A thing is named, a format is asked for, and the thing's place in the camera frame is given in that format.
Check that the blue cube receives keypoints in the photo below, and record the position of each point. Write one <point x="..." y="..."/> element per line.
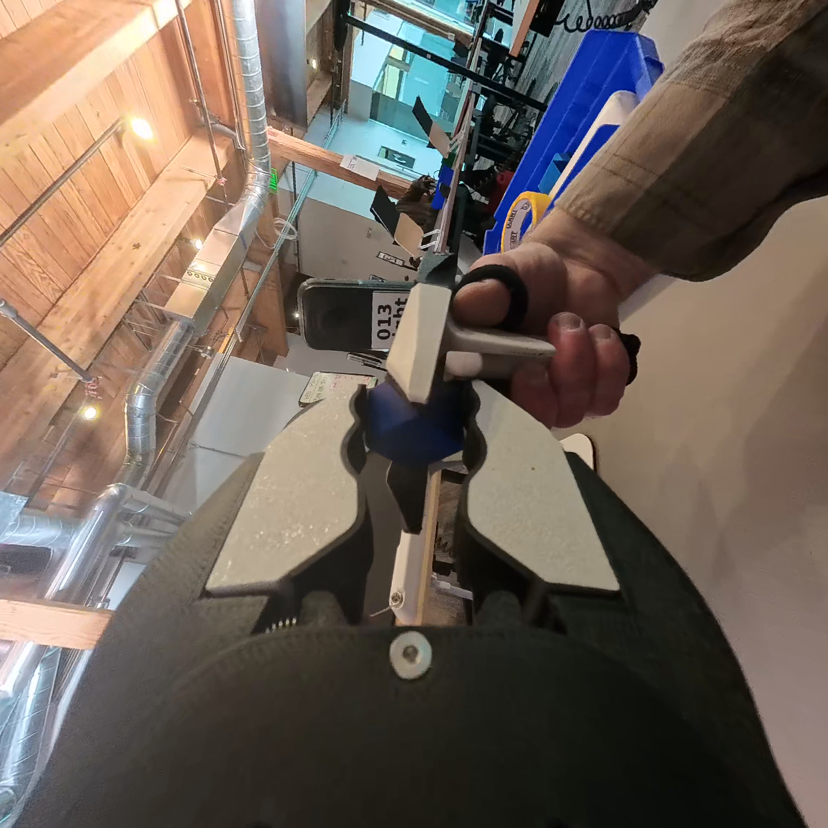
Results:
<point x="420" y="433"/>

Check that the wooden support column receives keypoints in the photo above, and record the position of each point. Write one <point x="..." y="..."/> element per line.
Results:
<point x="310" y="152"/>

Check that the person's right hand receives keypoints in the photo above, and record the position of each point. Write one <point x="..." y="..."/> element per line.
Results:
<point x="582" y="284"/>

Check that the blue storage bin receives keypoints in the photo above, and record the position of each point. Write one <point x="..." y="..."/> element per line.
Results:
<point x="444" y="187"/>
<point x="595" y="71"/>

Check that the grey and wooden curved board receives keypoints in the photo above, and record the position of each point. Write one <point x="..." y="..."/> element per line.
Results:
<point x="428" y="550"/>

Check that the yellow masking tape roll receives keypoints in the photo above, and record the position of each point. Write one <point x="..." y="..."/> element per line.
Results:
<point x="524" y="217"/>

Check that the cluster of silver pipes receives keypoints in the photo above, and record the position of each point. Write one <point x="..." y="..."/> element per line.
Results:
<point x="84" y="530"/>

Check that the person's right forearm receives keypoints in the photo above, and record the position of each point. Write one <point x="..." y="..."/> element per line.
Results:
<point x="711" y="129"/>

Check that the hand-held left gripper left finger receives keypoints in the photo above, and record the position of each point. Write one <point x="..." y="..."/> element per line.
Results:
<point x="291" y="517"/>

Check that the silver rectangular air duct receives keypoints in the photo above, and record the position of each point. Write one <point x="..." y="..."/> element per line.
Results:
<point x="213" y="259"/>

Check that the small tilted board on stand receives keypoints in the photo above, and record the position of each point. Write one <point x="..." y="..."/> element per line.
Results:
<point x="436" y="126"/>
<point x="394" y="220"/>

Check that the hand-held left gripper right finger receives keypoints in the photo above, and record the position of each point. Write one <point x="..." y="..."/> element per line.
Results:
<point x="537" y="517"/>

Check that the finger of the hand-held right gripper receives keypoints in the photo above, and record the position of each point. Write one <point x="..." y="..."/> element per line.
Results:
<point x="420" y="343"/>
<point x="409" y="498"/>

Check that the whiteboard on stand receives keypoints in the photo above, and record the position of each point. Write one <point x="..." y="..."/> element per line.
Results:
<point x="330" y="388"/>

